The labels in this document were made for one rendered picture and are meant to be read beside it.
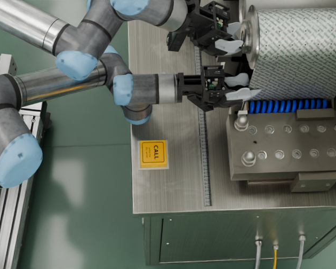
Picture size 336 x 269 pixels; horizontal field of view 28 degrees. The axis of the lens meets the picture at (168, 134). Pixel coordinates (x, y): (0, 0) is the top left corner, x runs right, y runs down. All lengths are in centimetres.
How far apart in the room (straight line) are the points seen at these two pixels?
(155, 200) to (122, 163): 99
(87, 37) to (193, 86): 34
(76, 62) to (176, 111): 56
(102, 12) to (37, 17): 13
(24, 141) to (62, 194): 129
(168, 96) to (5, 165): 43
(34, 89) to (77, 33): 26
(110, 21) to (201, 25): 20
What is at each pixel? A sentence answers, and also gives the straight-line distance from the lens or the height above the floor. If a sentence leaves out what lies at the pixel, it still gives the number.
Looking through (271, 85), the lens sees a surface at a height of 112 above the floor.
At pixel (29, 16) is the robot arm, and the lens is 142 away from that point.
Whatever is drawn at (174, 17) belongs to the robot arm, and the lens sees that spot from 139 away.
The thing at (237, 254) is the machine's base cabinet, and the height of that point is 24.
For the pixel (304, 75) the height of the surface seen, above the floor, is 117.
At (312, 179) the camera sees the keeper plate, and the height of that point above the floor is 102.
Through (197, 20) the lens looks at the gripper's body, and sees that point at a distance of 143.
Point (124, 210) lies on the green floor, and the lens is 270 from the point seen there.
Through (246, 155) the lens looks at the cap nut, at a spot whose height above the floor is 107.
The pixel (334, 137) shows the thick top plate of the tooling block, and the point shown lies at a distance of 175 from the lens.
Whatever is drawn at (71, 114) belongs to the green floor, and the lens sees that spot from 284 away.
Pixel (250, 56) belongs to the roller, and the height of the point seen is 125.
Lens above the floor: 261
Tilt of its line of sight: 69 degrees down
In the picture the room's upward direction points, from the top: 4 degrees clockwise
